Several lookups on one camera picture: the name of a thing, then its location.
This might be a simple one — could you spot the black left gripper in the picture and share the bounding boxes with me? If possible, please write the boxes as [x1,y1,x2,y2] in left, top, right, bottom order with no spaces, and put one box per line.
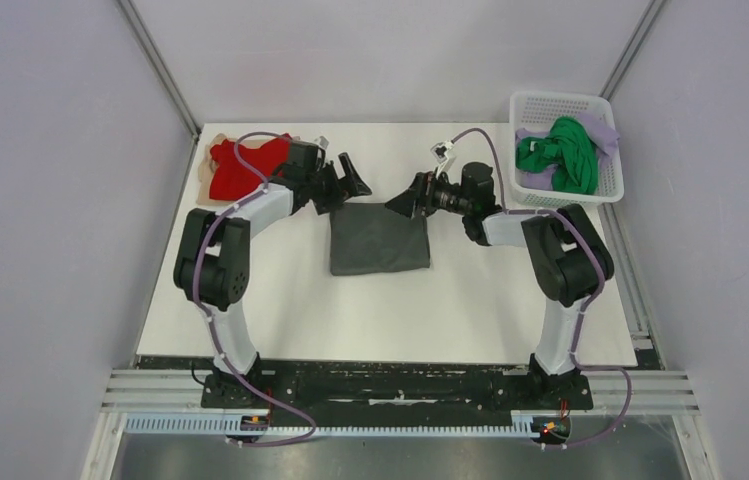
[305,153,370,216]

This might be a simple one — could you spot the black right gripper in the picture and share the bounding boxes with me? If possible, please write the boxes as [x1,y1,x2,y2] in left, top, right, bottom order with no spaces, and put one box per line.
[386,168,473,220]

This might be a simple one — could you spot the grey t shirt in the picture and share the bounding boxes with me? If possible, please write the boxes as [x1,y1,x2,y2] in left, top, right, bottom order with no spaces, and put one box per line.
[329,203,432,276]

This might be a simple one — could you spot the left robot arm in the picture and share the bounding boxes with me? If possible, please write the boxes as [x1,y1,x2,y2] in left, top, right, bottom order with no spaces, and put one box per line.
[173,138,372,408]

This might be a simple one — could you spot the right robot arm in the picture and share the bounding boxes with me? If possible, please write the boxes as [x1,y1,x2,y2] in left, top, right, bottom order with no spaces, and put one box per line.
[386,162,614,408]

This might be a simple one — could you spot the red folded t shirt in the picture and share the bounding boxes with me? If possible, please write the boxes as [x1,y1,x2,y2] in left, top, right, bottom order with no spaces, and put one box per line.
[208,134,291,202]

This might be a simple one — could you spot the white plastic laundry basket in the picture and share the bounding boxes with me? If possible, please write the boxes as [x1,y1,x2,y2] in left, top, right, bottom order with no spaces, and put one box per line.
[507,90,624,208]

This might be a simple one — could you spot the beige folded t shirt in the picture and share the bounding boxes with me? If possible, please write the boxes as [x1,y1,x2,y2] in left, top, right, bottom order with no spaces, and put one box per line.
[197,134,273,206]

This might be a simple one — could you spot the green t shirt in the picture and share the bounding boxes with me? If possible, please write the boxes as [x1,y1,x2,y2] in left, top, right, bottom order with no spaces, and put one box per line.
[515,116,600,195]

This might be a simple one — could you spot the lilac t shirt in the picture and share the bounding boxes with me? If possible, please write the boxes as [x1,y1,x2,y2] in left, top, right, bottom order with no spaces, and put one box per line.
[516,113,620,190]

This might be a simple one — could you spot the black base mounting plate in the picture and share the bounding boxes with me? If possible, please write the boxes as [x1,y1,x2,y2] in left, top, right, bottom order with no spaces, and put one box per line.
[201,359,594,428]

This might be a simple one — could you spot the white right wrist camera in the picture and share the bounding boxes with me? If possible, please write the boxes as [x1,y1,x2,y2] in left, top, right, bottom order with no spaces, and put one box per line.
[431,141,457,177]

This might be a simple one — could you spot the right aluminium corner post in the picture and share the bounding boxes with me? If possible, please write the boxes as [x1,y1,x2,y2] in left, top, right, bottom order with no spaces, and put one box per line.
[600,0,670,101]

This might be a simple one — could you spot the aluminium corner post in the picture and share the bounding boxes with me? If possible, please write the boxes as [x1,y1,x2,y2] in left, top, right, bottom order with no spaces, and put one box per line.
[600,0,670,101]
[115,0,202,141]

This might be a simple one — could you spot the aluminium frame rails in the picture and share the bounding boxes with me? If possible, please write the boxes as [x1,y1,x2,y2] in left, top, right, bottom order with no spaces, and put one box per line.
[81,207,715,479]

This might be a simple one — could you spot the left aluminium corner post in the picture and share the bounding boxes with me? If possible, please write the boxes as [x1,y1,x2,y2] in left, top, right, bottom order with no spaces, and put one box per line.
[115,0,202,141]

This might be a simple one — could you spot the white slotted cable duct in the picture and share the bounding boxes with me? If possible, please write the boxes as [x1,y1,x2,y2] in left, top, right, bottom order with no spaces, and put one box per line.
[124,413,562,441]

